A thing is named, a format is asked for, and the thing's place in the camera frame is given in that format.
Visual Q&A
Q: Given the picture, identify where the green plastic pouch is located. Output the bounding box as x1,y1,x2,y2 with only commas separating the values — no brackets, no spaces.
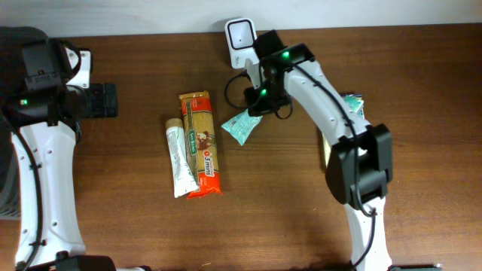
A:
221,110,262,146

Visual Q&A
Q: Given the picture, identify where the yellow white snack bag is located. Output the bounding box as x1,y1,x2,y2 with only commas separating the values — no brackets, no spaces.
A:
321,93,365,170

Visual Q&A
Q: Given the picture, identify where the orange spaghetti packet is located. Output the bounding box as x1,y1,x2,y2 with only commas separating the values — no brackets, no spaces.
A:
179,91,221,199

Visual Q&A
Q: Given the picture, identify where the small green tissue pack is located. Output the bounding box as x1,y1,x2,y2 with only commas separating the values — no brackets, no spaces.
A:
343,95,365,117

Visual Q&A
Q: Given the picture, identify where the white tube with tan cap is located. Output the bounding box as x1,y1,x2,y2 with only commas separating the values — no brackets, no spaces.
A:
166,118,199,198

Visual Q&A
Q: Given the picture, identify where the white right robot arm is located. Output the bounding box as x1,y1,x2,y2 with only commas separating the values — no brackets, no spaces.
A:
245,30,392,270

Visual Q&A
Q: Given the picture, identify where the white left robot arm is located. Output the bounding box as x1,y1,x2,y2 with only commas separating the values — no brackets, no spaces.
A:
1,38,118,270

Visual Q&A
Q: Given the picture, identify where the white barcode scanner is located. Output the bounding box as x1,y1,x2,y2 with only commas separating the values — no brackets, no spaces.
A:
224,18,259,69

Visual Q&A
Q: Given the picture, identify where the dark grey plastic basket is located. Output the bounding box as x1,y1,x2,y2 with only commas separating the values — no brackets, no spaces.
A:
1,26,24,220

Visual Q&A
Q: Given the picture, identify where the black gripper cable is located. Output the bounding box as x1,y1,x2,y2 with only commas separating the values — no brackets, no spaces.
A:
224,71,252,111

